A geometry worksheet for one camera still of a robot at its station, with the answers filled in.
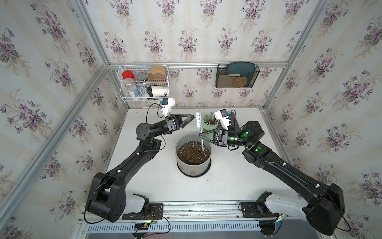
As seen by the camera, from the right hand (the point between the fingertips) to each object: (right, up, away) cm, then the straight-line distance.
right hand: (204, 137), depth 58 cm
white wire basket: (-39, +31, +35) cm, 61 cm away
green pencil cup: (+6, +5, +31) cm, 32 cm away
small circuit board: (-30, -45, +14) cm, 56 cm away
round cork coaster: (+28, +33, +40) cm, 59 cm away
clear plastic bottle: (-43, +27, +32) cm, 60 cm away
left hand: (-3, +6, +1) cm, 7 cm away
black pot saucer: (-4, -24, +24) cm, 34 cm away
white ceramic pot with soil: (-4, -13, +26) cm, 29 cm away
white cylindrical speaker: (-27, +26, +35) cm, 51 cm away
